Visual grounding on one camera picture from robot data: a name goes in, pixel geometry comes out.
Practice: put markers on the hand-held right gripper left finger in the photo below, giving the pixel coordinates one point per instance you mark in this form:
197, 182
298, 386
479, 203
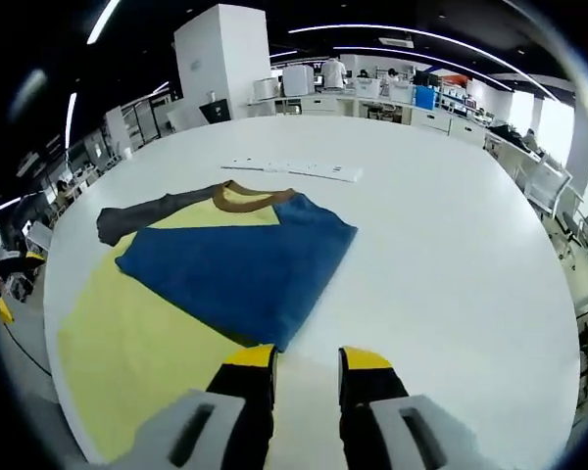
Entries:
201, 431

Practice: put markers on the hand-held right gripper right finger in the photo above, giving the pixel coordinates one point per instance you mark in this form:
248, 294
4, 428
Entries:
411, 431

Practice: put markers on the yellow blue black garment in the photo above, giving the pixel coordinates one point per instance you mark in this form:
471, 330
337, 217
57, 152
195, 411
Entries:
235, 274

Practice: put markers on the white template strip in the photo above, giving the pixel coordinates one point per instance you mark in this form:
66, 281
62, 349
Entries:
313, 168

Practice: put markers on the ceiling light strips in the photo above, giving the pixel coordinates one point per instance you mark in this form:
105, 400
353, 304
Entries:
103, 19

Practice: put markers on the black bin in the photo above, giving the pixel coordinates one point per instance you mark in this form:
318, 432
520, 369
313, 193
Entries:
215, 111

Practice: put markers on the white office chair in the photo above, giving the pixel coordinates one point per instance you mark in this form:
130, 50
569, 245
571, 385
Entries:
549, 181

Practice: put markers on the white square pillar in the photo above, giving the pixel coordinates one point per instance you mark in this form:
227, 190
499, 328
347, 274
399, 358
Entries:
220, 59

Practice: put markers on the white box appliance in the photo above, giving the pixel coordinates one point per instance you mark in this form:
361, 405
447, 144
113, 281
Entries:
267, 89
296, 80

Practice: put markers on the dark cloth pile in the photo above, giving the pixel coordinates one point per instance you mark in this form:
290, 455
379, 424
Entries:
505, 132

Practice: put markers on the blue crate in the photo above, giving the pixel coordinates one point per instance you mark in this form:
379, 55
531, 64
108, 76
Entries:
425, 97

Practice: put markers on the row of white cabinets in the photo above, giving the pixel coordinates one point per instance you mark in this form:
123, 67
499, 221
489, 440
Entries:
323, 104

